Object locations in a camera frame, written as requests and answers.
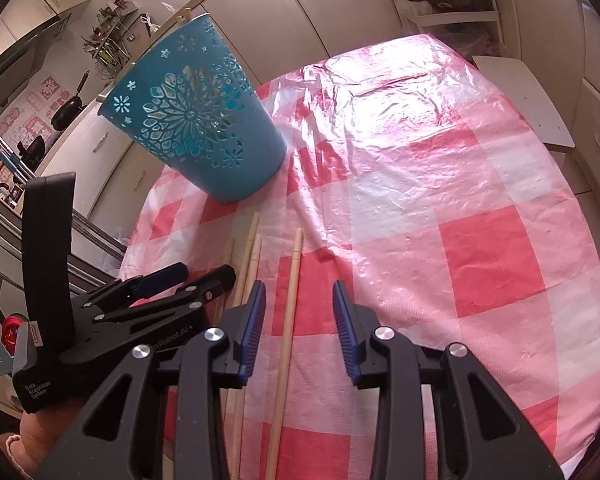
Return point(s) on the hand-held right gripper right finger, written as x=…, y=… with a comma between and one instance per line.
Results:
x=345, y=330

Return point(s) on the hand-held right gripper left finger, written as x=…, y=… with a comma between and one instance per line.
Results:
x=255, y=330

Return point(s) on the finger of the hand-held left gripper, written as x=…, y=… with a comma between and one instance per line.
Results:
x=215, y=282
x=165, y=275

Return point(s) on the blue perforated plastic basket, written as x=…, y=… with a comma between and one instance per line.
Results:
x=230, y=170

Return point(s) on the person's left hand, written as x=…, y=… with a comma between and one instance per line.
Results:
x=47, y=435

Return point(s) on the stainless steel appliance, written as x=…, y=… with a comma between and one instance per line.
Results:
x=90, y=240

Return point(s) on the white plastic bag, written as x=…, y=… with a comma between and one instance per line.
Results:
x=121, y=241

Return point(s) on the red container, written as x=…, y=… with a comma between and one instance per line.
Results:
x=14, y=332

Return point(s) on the red checked plastic tablecloth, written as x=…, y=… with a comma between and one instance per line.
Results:
x=430, y=260

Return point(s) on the black wok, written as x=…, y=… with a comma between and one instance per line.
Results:
x=32, y=150

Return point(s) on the beige counter cabinet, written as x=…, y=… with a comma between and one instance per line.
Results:
x=110, y=160

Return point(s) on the black frying pan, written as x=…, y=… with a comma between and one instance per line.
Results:
x=65, y=112

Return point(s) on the beige cabinet doors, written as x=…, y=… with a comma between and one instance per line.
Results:
x=300, y=15

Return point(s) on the white stool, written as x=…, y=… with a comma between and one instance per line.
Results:
x=525, y=100

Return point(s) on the white shelf rack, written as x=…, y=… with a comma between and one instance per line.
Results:
x=455, y=22

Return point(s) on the pink wall stickers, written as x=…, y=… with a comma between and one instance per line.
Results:
x=40, y=92

